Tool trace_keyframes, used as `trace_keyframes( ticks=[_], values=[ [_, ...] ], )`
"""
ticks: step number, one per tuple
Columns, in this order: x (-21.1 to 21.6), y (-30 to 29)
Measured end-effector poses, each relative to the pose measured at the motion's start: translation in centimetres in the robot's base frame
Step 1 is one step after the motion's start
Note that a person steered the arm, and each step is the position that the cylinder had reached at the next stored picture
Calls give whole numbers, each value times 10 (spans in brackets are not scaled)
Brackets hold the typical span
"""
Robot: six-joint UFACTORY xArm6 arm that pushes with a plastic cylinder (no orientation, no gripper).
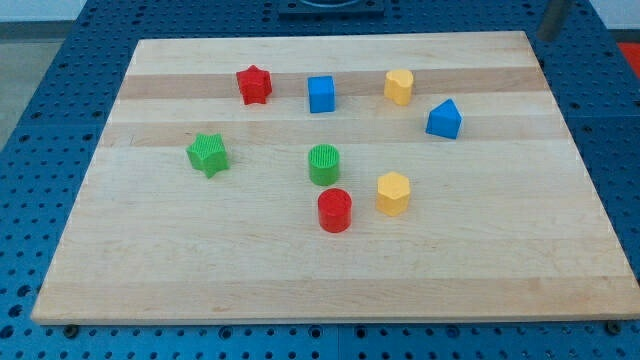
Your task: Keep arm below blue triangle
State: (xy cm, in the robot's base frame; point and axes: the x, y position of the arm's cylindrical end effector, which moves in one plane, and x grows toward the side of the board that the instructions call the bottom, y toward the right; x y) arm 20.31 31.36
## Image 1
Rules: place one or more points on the green cylinder block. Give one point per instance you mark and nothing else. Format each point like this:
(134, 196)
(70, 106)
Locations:
(324, 164)

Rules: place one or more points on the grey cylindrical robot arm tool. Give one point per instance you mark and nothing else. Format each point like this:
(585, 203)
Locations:
(553, 18)

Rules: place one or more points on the yellow heart block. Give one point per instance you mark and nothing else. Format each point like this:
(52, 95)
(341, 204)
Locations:
(398, 86)

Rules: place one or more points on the blue cube block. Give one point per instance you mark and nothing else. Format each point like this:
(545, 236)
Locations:
(321, 94)

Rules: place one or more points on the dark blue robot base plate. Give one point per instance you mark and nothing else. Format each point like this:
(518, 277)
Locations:
(297, 8)

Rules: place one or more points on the yellow hexagon block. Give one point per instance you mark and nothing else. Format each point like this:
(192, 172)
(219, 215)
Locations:
(393, 193)

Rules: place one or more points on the blue triangle block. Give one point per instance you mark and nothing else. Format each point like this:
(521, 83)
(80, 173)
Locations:
(445, 120)

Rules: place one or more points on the large wooden board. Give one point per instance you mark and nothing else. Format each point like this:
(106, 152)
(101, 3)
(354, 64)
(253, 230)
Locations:
(503, 223)

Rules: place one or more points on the red star block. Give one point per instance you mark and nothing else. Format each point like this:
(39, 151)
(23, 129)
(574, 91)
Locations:
(254, 85)

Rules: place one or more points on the green star block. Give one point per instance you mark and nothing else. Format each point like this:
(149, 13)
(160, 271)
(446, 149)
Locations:
(208, 154)

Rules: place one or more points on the red cylinder block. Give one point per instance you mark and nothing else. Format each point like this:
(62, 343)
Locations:
(334, 210)

